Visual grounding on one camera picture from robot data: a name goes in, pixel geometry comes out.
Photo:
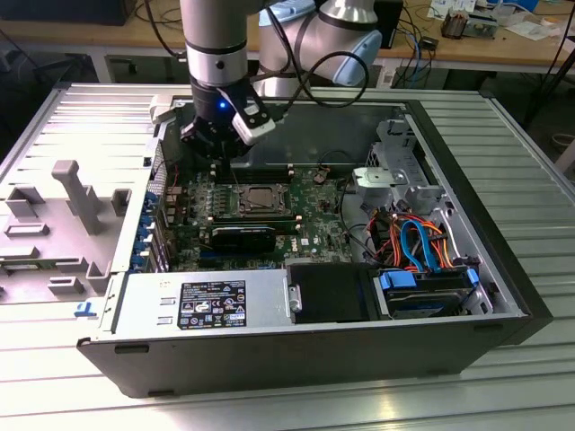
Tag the metal locking lever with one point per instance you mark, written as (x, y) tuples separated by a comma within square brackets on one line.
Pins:
[(233, 175), (262, 212)]

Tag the silver CPU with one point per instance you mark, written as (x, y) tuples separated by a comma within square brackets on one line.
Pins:
[(261, 197)]

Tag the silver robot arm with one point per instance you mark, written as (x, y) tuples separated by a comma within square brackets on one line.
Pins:
[(211, 27)]

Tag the black RAM slot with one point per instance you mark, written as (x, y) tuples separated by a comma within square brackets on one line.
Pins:
[(260, 175), (260, 166), (251, 220), (260, 179), (260, 170), (289, 228)]

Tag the CPU socket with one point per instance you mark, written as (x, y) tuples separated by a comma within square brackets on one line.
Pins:
[(241, 208)]

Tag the grey case latch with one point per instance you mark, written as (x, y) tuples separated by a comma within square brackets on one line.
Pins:
[(161, 108)]

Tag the blue card clip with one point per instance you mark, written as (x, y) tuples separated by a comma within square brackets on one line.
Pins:
[(144, 232), (151, 199), (140, 259)]

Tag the coin cell battery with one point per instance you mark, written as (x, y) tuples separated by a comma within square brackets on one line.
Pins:
[(320, 174)]

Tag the black graphics card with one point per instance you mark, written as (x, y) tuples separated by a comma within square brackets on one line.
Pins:
[(242, 240)]

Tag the green motherboard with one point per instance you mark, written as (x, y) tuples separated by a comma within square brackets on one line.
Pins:
[(314, 211)]

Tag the grey parts rack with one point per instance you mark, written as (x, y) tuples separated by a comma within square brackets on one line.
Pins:
[(81, 197)]

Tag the wooden desk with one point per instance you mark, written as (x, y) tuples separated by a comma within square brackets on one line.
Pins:
[(67, 38)]

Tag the black monitor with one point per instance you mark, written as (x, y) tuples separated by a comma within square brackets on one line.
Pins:
[(67, 11)]

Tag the silver drive cage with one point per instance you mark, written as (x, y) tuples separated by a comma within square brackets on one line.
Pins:
[(377, 179)]

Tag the silver power supply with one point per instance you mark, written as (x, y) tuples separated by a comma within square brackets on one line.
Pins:
[(144, 301)]

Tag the black box device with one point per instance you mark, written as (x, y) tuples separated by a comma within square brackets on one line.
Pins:
[(396, 22)]

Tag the green RAM stick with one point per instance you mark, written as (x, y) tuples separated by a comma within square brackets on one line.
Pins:
[(22, 266)]

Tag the blue disk carrier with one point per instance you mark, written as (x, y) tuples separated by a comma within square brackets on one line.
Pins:
[(397, 283)]

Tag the black PC case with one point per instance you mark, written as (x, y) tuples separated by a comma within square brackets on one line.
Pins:
[(269, 359)]

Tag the metal transformer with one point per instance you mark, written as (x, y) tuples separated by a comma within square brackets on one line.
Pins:
[(454, 24)]

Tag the hard disk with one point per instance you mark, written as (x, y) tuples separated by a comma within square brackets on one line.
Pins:
[(427, 305)]

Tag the white papers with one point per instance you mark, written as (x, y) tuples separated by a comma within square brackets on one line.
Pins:
[(534, 29)]

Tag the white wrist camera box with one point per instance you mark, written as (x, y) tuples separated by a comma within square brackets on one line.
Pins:
[(251, 121)]

